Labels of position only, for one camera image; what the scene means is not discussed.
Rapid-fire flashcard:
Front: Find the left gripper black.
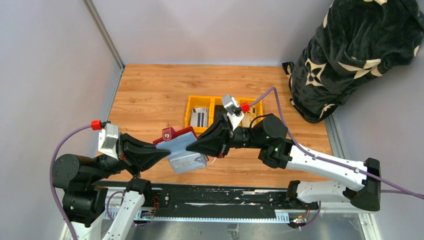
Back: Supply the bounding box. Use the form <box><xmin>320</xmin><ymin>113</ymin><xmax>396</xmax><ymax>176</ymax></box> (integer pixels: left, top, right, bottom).
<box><xmin>88</xmin><ymin>129</ymin><xmax>171</xmax><ymax>182</ymax></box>

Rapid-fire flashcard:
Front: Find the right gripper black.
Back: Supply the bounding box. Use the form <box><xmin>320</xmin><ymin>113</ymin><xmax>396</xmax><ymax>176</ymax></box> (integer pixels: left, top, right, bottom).
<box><xmin>185</xmin><ymin>114</ymin><xmax>265</xmax><ymax>159</ymax></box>

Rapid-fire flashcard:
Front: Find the black VIP credit card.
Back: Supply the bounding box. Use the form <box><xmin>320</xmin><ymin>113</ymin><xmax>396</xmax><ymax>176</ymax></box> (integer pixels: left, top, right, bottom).
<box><xmin>213</xmin><ymin>105</ymin><xmax>227</xmax><ymax>124</ymax></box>

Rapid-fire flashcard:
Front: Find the red card holder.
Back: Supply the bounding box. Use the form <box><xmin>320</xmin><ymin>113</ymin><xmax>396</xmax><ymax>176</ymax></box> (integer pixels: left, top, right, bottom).
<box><xmin>153</xmin><ymin>126</ymin><xmax>197</xmax><ymax>162</ymax></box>

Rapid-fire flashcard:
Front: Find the silver VIP credit card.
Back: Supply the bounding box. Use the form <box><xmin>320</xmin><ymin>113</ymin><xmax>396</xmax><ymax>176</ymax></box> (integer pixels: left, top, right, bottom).
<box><xmin>169</xmin><ymin>152</ymin><xmax>209</xmax><ymax>175</ymax></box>

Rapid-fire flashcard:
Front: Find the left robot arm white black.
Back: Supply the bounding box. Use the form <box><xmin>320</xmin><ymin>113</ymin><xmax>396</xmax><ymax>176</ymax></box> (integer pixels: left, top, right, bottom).
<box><xmin>50</xmin><ymin>133</ymin><xmax>171</xmax><ymax>240</ymax></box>

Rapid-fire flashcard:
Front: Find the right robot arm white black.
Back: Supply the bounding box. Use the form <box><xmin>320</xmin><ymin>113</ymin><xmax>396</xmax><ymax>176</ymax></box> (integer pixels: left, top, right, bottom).
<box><xmin>186</xmin><ymin>114</ymin><xmax>381</xmax><ymax>212</ymax></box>

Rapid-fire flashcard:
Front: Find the white striped cards stack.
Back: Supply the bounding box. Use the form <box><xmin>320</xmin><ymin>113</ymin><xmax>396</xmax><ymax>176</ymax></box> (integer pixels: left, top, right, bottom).
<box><xmin>190</xmin><ymin>107</ymin><xmax>209</xmax><ymax>128</ymax></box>

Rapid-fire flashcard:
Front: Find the gold cards stack in bin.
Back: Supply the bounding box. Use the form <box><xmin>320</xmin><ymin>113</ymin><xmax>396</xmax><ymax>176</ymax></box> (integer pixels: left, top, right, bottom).
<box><xmin>241</xmin><ymin>109</ymin><xmax>257</xmax><ymax>128</ymax></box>

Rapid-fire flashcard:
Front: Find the middle yellow bin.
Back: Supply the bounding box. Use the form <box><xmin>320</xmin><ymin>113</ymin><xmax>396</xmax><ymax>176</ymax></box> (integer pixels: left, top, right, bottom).
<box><xmin>211</xmin><ymin>94</ymin><xmax>243</xmax><ymax>130</ymax></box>

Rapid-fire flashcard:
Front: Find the right yellow bin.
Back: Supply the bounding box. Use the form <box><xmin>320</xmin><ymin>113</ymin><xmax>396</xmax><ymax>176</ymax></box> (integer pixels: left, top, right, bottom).
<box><xmin>236</xmin><ymin>97</ymin><xmax>264</xmax><ymax>127</ymax></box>

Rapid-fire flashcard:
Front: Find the black patterned blanket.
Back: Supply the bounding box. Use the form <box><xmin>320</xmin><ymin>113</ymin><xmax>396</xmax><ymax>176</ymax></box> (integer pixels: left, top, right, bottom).
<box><xmin>282</xmin><ymin>0</ymin><xmax>424</xmax><ymax>123</ymax></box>

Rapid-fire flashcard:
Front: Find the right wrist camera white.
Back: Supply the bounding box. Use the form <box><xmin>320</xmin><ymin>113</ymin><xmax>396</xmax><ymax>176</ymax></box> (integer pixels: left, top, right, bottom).
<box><xmin>221</xmin><ymin>94</ymin><xmax>244</xmax><ymax>130</ymax></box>

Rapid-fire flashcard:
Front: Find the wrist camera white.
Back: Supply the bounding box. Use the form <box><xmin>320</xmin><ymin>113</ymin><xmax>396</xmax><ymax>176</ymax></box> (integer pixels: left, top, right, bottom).
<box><xmin>97</xmin><ymin>123</ymin><xmax>120</xmax><ymax>159</ymax></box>
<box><xmin>221</xmin><ymin>94</ymin><xmax>244</xmax><ymax>130</ymax></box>

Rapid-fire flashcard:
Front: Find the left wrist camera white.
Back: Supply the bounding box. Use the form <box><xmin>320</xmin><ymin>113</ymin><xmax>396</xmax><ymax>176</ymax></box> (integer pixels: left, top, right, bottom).
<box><xmin>97</xmin><ymin>123</ymin><xmax>120</xmax><ymax>159</ymax></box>

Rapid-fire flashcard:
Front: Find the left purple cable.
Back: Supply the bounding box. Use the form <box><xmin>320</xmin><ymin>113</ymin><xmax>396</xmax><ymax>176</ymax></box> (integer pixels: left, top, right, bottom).
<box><xmin>49</xmin><ymin>119</ymin><xmax>104</xmax><ymax>240</ymax></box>

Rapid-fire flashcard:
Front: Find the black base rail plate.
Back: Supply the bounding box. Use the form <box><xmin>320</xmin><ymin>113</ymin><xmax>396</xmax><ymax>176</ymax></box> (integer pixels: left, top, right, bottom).
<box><xmin>135</xmin><ymin>183</ymin><xmax>318</xmax><ymax>223</ymax></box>

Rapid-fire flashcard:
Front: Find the aluminium frame post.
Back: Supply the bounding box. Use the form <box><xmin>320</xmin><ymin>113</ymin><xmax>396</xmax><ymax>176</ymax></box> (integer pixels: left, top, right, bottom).
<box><xmin>82</xmin><ymin>0</ymin><xmax>125</xmax><ymax>73</ymax></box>

